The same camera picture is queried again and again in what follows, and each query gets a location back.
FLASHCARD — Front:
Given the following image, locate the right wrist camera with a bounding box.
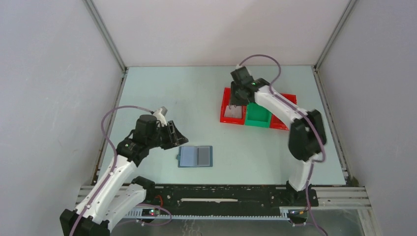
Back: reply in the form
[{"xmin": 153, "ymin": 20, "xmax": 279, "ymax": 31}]
[{"xmin": 236, "ymin": 65, "xmax": 247, "ymax": 72}]

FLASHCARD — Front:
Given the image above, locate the slotted cable duct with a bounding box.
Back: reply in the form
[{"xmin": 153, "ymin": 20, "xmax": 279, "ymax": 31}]
[{"xmin": 124, "ymin": 208, "xmax": 308, "ymax": 221}]

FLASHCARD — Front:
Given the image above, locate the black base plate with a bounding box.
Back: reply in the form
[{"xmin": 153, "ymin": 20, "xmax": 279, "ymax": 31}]
[{"xmin": 145, "ymin": 184, "xmax": 319, "ymax": 216}]

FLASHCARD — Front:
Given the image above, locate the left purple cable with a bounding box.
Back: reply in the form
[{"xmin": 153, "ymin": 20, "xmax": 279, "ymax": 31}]
[{"xmin": 68, "ymin": 105, "xmax": 172, "ymax": 236}]

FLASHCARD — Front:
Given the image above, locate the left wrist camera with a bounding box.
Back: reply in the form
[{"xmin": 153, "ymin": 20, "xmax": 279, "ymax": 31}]
[{"xmin": 152, "ymin": 106, "xmax": 168, "ymax": 127}]

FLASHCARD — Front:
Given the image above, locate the right red bin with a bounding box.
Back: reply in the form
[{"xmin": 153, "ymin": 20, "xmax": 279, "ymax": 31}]
[{"xmin": 269, "ymin": 93, "xmax": 297, "ymax": 131}]

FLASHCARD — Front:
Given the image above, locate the red bin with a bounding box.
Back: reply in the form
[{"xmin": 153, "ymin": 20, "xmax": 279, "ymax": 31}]
[
  {"xmin": 269, "ymin": 93, "xmax": 297, "ymax": 131},
  {"xmin": 220, "ymin": 88, "xmax": 247, "ymax": 125}
]

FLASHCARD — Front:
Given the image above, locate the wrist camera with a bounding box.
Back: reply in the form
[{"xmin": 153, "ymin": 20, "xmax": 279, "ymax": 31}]
[
  {"xmin": 236, "ymin": 65, "xmax": 247, "ymax": 72},
  {"xmin": 152, "ymin": 106, "xmax": 168, "ymax": 127}
]

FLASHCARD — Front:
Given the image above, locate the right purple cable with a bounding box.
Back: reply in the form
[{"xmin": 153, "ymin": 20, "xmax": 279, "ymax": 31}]
[{"xmin": 239, "ymin": 54, "xmax": 328, "ymax": 236}]

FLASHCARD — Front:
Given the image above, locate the blue leather card holder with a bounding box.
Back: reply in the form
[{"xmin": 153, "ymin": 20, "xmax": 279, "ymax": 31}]
[{"xmin": 176, "ymin": 146, "xmax": 213, "ymax": 168}]

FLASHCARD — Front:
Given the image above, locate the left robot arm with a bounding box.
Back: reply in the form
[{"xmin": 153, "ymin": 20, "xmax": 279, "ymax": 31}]
[{"xmin": 60, "ymin": 115, "xmax": 188, "ymax": 236}]

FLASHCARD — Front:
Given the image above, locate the purple cable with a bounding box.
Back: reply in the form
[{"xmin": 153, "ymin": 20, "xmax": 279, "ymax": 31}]
[
  {"xmin": 239, "ymin": 54, "xmax": 328, "ymax": 236},
  {"xmin": 68, "ymin": 105, "xmax": 172, "ymax": 236}
]

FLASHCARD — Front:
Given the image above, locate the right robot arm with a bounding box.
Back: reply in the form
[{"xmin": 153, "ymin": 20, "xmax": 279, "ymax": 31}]
[{"xmin": 230, "ymin": 66, "xmax": 327, "ymax": 206}]

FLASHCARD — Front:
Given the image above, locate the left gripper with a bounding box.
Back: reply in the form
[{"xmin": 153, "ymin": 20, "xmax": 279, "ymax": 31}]
[{"xmin": 147, "ymin": 120, "xmax": 188, "ymax": 150}]

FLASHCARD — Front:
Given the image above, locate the green bin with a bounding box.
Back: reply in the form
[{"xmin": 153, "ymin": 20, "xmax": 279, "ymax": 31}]
[{"xmin": 244, "ymin": 103, "xmax": 272, "ymax": 128}]

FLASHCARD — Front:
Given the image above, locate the left red bin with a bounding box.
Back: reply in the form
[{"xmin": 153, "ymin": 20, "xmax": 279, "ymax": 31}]
[{"xmin": 220, "ymin": 88, "xmax": 247, "ymax": 125}]

